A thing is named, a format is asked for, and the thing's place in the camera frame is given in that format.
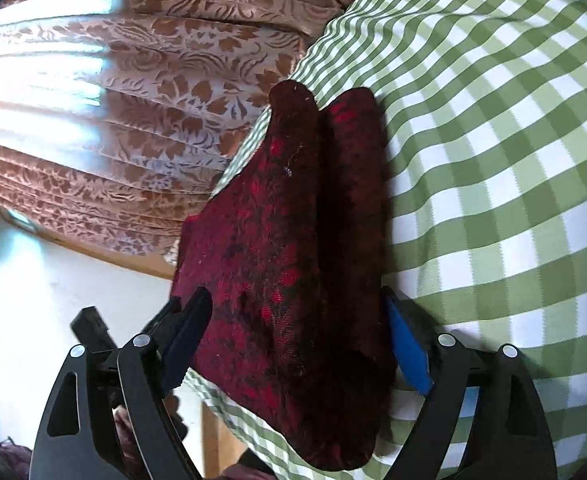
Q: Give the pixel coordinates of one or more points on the dark red patterned garment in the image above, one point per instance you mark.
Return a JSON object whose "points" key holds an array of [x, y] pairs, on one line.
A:
{"points": [[283, 240]]}

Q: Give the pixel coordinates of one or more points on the green checked bed sheet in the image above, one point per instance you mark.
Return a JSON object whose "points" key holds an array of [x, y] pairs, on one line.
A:
{"points": [[498, 160]]}

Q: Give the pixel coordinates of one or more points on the wooden bed frame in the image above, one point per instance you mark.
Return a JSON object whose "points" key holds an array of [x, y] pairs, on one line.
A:
{"points": [[221, 440]]}

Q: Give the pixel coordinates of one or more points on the person's left forearm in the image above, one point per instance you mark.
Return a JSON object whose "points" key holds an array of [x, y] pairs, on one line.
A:
{"points": [[16, 462]]}

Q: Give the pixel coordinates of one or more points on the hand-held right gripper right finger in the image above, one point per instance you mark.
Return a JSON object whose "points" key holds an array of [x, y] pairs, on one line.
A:
{"points": [[408, 350]]}

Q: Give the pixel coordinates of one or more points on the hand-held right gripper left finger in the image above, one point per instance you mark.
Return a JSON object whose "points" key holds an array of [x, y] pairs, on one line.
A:
{"points": [[193, 320]]}

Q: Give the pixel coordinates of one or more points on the brown floral curtain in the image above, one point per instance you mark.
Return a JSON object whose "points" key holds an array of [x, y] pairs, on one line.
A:
{"points": [[148, 110]]}

